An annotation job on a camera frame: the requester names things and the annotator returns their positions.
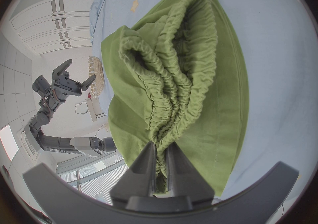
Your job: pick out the round woven basket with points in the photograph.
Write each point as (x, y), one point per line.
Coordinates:
(95, 76)

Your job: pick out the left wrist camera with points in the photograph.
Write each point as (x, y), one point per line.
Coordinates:
(41, 83)

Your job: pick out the pale blue quilt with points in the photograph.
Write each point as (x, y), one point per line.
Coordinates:
(98, 11)

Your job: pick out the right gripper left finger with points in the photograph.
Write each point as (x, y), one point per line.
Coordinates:
(139, 173)

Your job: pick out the white small table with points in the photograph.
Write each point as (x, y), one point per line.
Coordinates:
(95, 111)

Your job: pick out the white ceiling air vent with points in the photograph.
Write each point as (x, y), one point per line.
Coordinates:
(28, 147)

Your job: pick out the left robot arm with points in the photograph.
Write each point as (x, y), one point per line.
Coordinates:
(57, 143)

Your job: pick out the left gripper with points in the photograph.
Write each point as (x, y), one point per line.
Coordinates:
(65, 86)

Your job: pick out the ceiling light panel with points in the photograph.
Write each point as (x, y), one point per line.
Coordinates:
(7, 141)

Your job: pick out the window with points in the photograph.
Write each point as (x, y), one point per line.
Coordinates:
(87, 180)

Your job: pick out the green shorts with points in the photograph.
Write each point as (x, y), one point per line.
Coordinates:
(223, 93)

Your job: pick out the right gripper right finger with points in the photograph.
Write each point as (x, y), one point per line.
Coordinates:
(183, 175)

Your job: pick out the white wardrobe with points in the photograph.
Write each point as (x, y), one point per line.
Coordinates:
(37, 31)

